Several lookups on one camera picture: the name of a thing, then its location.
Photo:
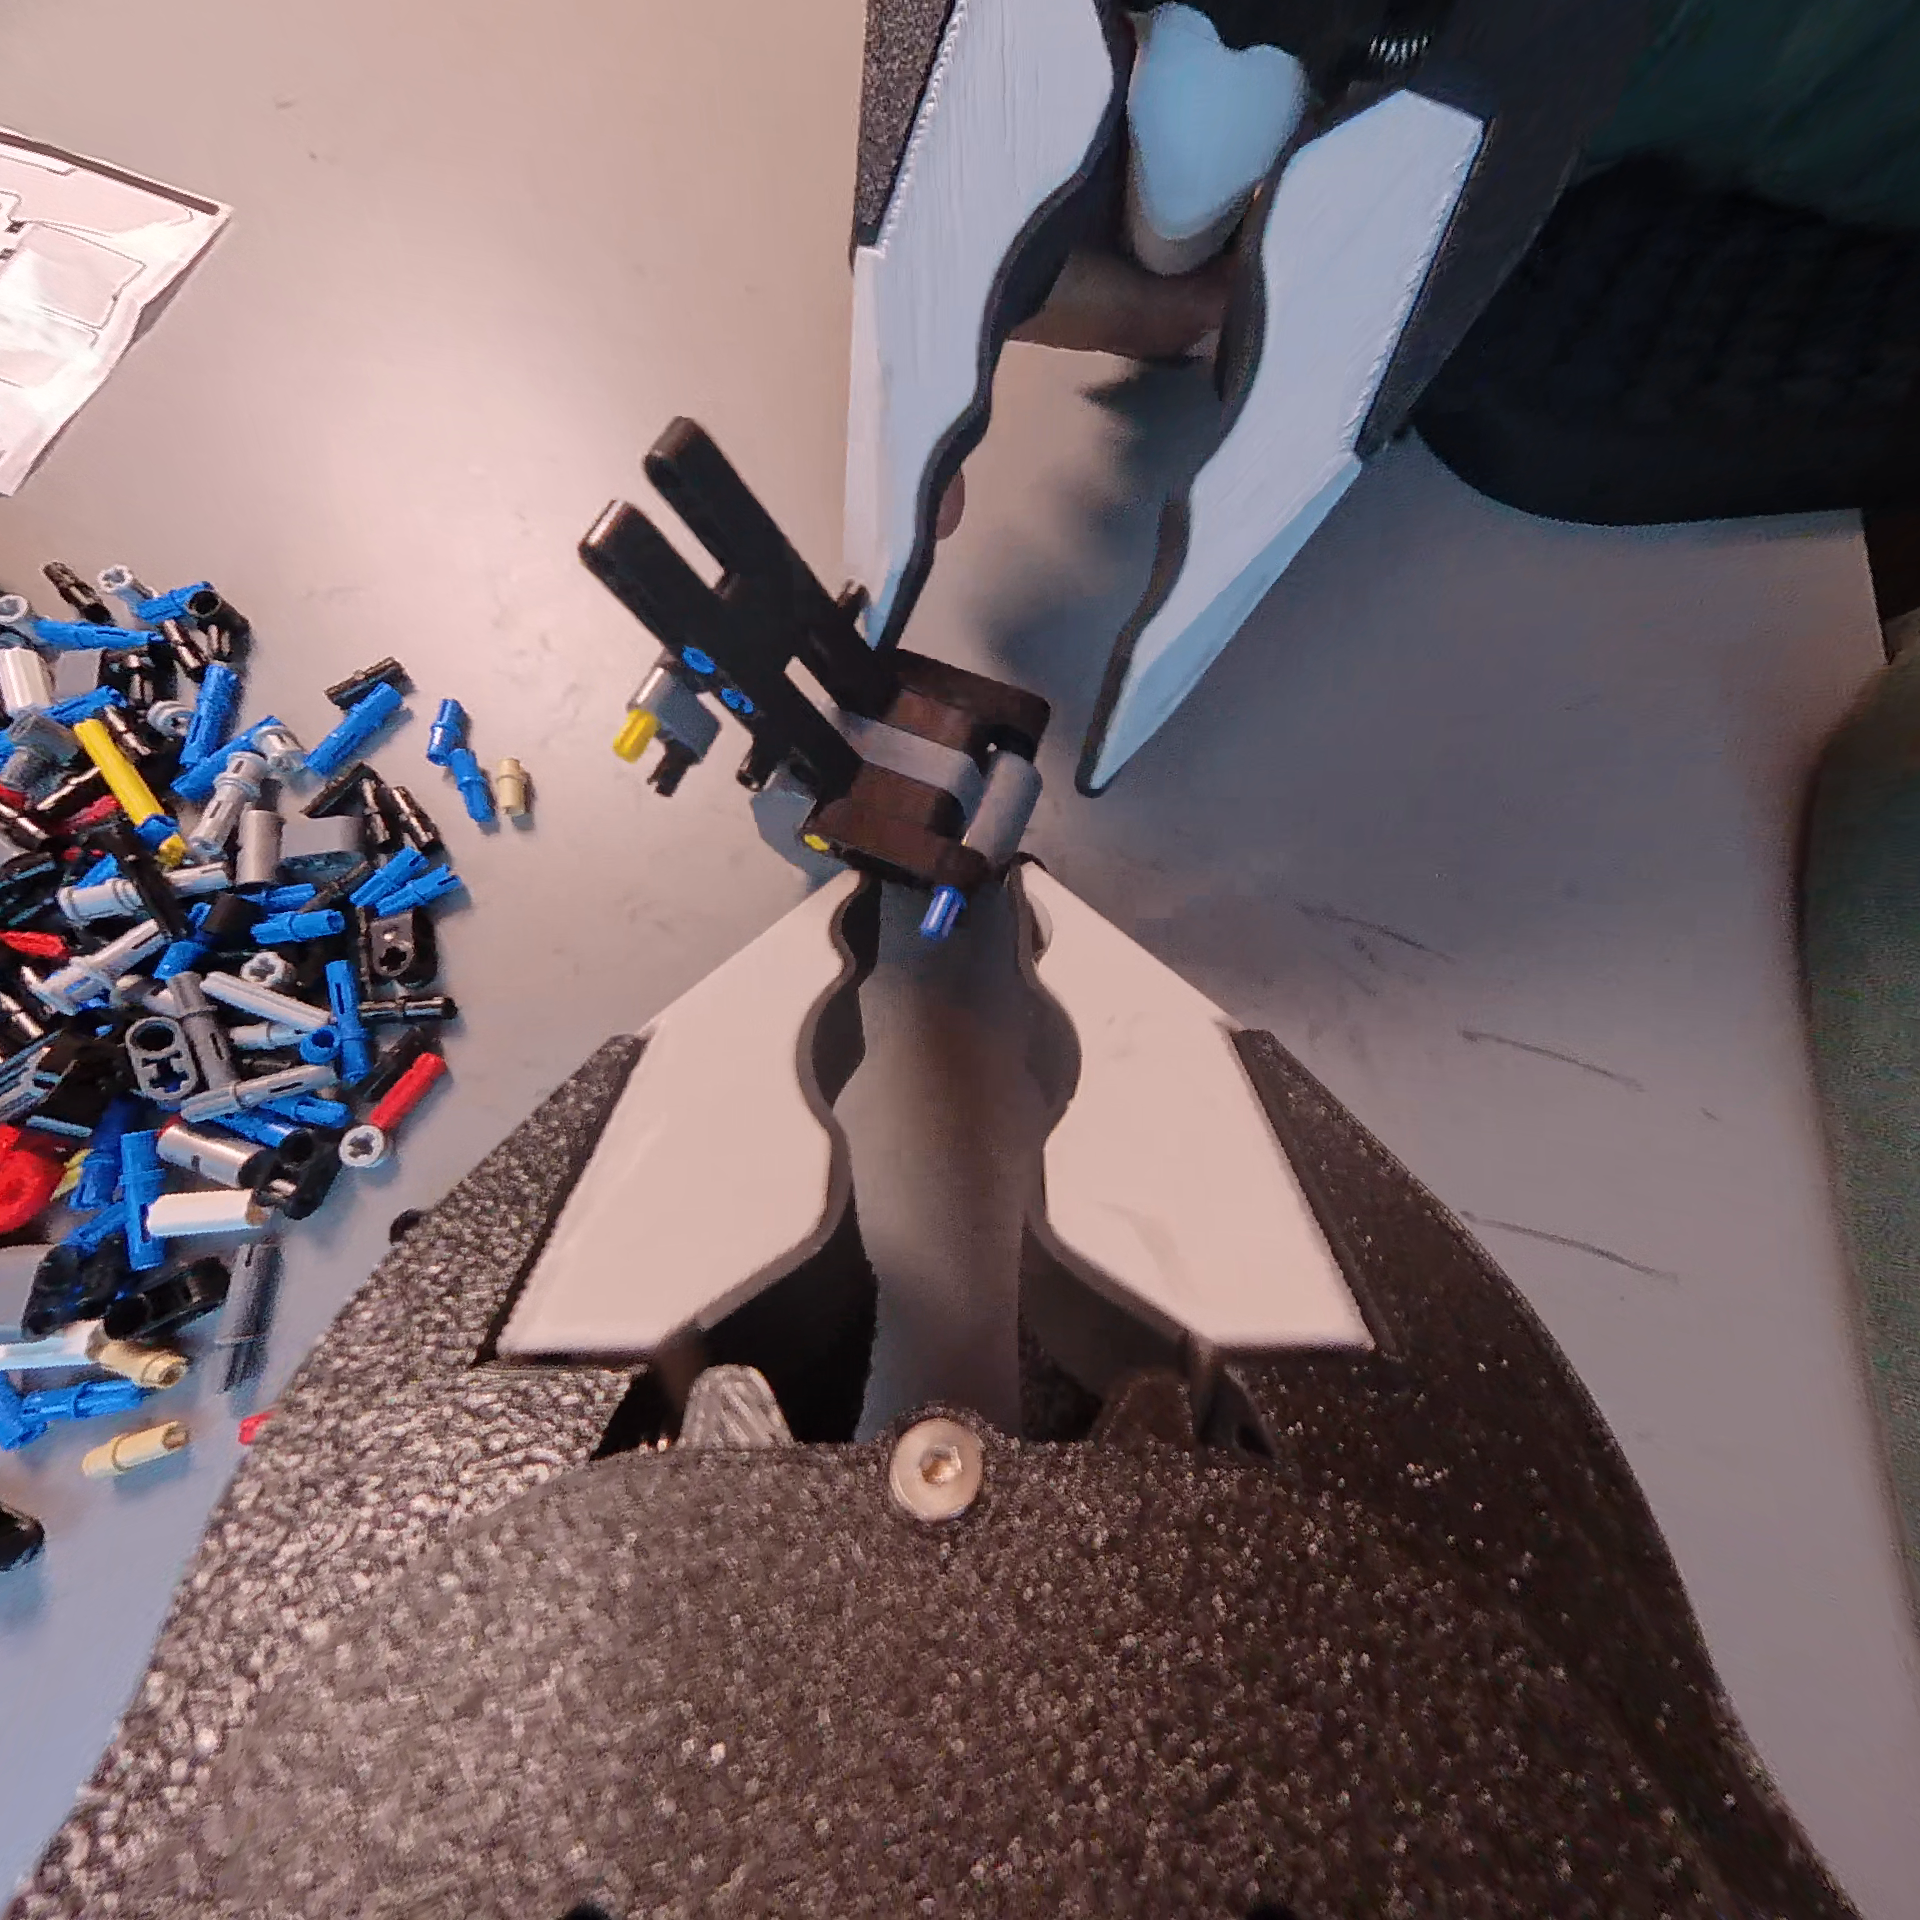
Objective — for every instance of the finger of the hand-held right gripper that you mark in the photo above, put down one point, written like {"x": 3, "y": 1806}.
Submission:
{"x": 961, "y": 211}
{"x": 1352, "y": 300}

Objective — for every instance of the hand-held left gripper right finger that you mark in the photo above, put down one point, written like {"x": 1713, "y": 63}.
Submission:
{"x": 1201, "y": 1201}

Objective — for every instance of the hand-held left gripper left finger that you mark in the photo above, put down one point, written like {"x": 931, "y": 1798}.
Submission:
{"x": 675, "y": 1201}

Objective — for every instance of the black beam frame yellow pins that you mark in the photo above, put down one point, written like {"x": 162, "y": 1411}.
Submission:
{"x": 796, "y": 615}

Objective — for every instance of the pile of small building bricks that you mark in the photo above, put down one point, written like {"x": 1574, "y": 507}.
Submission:
{"x": 210, "y": 990}

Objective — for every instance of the person's right forearm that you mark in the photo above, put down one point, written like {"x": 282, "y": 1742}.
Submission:
{"x": 1772, "y": 77}

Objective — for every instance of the grey desk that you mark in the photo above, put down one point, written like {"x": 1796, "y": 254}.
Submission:
{"x": 1562, "y": 901}

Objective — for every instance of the person's torso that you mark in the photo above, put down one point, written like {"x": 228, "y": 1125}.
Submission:
{"x": 1867, "y": 901}

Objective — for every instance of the clear sticker sheet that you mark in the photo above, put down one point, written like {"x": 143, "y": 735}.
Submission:
{"x": 75, "y": 270}

